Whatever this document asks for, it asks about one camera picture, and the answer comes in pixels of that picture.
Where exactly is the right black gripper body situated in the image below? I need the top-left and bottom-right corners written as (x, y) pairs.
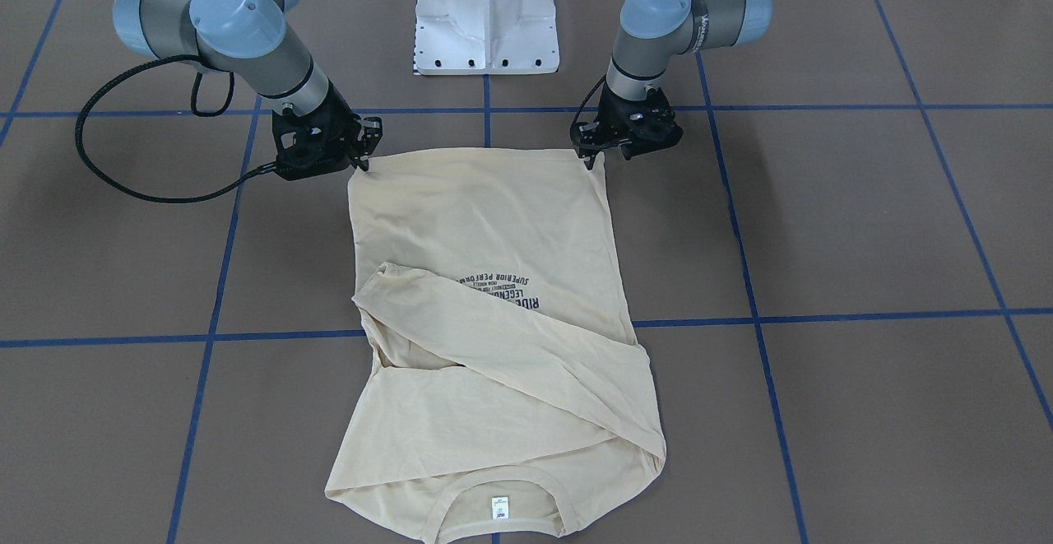
top-left (306, 86), bottom-right (364, 159)

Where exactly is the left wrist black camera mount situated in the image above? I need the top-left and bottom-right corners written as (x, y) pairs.
top-left (618, 95), bottom-right (684, 160)

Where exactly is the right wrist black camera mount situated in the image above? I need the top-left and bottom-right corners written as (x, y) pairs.
top-left (271, 109), bottom-right (352, 181)

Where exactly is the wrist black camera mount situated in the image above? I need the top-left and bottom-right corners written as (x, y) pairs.
top-left (618, 95), bottom-right (684, 160)
top-left (271, 109), bottom-right (352, 181)

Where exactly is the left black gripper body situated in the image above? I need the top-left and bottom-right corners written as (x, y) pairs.
top-left (591, 84), bottom-right (672, 153)

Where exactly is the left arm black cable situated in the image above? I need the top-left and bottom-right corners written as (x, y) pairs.
top-left (573, 75), bottom-right (610, 137)

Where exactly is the white pedestal column base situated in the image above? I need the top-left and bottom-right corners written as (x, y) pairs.
top-left (413, 0), bottom-right (560, 76)

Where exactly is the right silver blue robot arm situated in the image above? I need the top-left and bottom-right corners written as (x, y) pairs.
top-left (112, 0), bottom-right (383, 180)

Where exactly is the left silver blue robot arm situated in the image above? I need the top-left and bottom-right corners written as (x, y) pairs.
top-left (569, 0), bottom-right (1051, 170)

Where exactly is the cream long sleeve shirt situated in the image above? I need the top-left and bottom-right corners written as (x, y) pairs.
top-left (324, 147), bottom-right (668, 543)

